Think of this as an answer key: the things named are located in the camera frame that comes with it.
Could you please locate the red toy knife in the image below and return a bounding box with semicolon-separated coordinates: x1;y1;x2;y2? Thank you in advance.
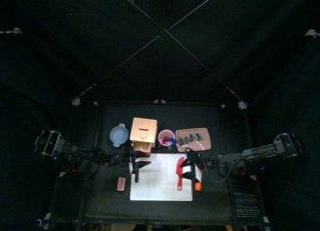
176;156;188;192

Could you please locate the pink toy sushi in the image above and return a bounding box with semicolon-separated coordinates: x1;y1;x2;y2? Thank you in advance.
117;176;127;193

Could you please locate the pink plastic plate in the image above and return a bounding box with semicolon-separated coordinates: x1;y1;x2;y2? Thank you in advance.
174;126;213;153

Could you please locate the white cutting board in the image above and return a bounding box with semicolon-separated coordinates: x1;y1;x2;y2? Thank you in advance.
129;152;204;202

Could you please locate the wooden drawer with red front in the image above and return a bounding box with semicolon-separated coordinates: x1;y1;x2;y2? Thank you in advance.
133;140;154;154

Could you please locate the pale blue bowl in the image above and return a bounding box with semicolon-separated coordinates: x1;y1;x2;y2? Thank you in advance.
109;123;130;148

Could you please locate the blue plastic utensil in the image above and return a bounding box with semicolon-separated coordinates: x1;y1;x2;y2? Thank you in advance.
164;137;180;148

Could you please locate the wooden box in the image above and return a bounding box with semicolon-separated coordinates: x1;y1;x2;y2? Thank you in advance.
129;116;160;145

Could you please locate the red plastic cup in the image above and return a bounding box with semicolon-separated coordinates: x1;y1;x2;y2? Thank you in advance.
157;129;178;148

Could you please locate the printed table label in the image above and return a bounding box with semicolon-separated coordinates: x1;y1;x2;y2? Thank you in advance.
232;191;261;222

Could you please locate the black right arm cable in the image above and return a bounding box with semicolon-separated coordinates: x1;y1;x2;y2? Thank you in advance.
206;156;248;183

